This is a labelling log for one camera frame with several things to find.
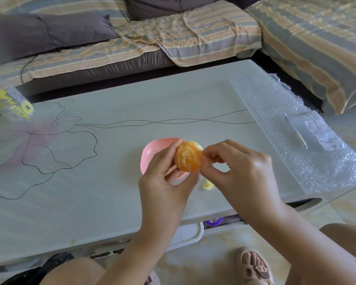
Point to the person's right hand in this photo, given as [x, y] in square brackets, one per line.
[249, 181]

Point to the person's left hand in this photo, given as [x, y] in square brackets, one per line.
[160, 201]

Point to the small white pith clump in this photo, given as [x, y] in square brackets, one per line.
[207, 185]

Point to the pink plastic dish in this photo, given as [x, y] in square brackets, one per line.
[152, 151]

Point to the orange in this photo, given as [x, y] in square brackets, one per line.
[188, 157]

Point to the person's right forearm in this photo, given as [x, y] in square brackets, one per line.
[308, 252]

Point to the person's left forearm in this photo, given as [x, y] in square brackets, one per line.
[130, 264]

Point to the person's left foot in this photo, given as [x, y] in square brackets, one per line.
[154, 279]

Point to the person's foot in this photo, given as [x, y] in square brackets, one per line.
[253, 265]
[154, 279]

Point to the person's right foot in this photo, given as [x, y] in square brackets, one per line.
[253, 265]

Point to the person's right leg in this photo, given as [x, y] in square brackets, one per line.
[344, 237]

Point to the person's leg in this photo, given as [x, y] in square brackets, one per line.
[344, 237]
[71, 273]

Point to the person's left leg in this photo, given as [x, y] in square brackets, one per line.
[71, 273]

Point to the white plastic container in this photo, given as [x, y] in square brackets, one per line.
[190, 234]

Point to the thin white stick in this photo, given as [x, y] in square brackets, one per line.
[297, 133]

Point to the clear bubble wrap sheet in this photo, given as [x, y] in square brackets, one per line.
[262, 100]

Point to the clear plastic bag paper label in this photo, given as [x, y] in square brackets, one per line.
[319, 130]

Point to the dark brown sofa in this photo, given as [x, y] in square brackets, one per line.
[99, 69]

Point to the black plastic bag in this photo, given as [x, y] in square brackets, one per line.
[29, 273]

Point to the striped sofa sheet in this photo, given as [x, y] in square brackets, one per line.
[310, 38]
[209, 34]

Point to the dark purple cushion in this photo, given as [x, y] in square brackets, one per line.
[244, 1]

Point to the clear bottle yellow label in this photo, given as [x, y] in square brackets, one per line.
[9, 102]

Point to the grey upright cushion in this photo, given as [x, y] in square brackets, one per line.
[169, 5]

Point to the grey flat pillow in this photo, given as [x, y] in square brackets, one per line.
[47, 34]

